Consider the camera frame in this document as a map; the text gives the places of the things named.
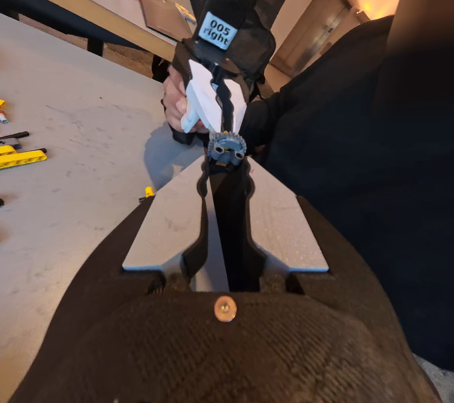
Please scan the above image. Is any pile of loose building pieces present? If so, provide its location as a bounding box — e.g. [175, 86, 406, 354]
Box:
[0, 100, 48, 208]

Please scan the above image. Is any person's black top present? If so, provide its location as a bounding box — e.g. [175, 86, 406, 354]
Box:
[264, 48, 454, 372]

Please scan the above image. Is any brown clipboard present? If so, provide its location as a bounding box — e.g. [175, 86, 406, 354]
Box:
[138, 0, 196, 42]

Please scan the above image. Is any tall brown door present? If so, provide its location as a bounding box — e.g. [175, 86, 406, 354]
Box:
[272, 0, 352, 74]

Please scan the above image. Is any person's right hand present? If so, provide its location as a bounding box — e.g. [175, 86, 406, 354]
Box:
[162, 64, 210, 134]

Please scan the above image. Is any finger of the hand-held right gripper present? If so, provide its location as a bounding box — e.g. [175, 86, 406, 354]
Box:
[223, 78, 248, 133]
[180, 59, 224, 135]

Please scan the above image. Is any light grey desk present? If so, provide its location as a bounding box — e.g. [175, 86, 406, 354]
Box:
[0, 13, 231, 403]

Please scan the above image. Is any grey gear block assembly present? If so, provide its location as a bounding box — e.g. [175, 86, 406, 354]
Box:
[207, 131, 247, 171]

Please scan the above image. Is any person's right forearm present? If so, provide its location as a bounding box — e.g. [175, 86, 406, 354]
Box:
[245, 16, 394, 159]

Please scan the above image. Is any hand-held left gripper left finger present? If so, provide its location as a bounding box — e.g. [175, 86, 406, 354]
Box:
[122, 156, 210, 276]

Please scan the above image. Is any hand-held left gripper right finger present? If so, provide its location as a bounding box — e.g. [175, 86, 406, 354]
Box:
[244, 158, 329, 272]

